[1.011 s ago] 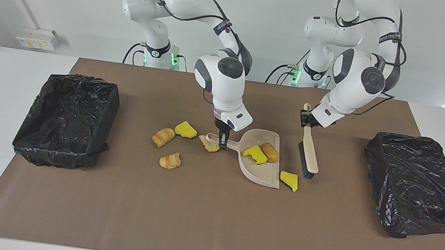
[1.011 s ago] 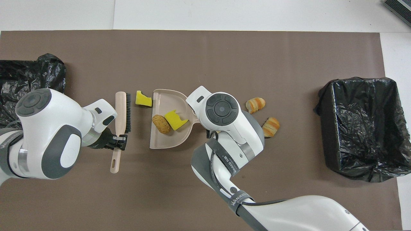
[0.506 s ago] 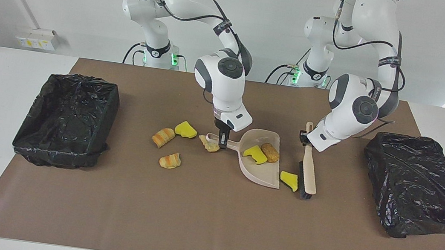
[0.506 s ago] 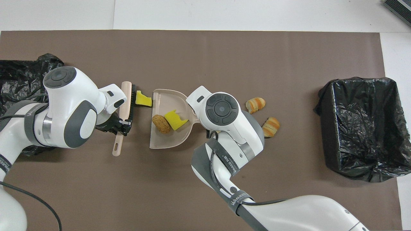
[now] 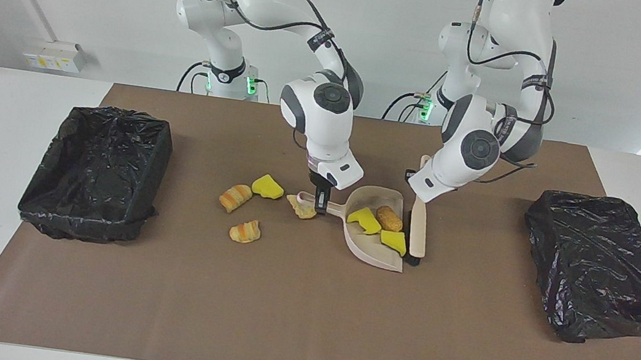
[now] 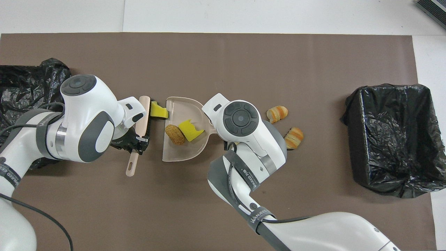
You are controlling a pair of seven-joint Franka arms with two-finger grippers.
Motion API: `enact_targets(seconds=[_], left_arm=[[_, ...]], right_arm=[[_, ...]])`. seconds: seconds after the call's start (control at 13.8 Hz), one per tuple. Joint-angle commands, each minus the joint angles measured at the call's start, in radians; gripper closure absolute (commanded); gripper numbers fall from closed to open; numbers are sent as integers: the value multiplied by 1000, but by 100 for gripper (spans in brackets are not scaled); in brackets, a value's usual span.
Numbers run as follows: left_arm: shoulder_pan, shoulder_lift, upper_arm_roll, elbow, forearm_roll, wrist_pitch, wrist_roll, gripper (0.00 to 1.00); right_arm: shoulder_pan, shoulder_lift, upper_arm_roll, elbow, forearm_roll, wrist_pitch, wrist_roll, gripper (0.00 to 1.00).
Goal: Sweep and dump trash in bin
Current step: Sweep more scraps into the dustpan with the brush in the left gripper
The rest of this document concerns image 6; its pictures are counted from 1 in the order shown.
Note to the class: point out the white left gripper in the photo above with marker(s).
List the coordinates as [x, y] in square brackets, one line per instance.
[136, 108]

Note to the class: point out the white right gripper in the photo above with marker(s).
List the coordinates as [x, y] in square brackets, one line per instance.
[209, 111]

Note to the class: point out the notched yellow sponge piece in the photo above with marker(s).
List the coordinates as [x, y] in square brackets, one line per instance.
[190, 132]

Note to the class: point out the beige brush with black bristles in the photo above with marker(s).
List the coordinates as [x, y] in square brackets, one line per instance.
[143, 115]

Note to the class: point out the wedge yellow sponge piece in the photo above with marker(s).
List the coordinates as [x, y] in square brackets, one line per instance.
[158, 111]

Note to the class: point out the brown fried croquette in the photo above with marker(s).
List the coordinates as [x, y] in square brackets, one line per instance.
[175, 135]

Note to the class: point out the beige plastic dustpan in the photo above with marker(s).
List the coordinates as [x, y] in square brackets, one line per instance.
[181, 153]

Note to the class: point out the striped croissant bread piece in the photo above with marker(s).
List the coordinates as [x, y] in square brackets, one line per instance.
[294, 137]
[277, 114]

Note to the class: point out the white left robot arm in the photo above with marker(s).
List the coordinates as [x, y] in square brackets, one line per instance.
[83, 104]

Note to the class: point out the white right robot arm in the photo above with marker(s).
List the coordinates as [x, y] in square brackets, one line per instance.
[258, 146]

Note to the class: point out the black bag lined bin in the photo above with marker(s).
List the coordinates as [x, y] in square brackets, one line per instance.
[383, 146]
[21, 87]

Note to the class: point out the brown paper table mat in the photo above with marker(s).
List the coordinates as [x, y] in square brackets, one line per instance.
[313, 62]

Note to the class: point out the grey ribbed device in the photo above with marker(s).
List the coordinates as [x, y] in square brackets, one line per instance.
[435, 8]

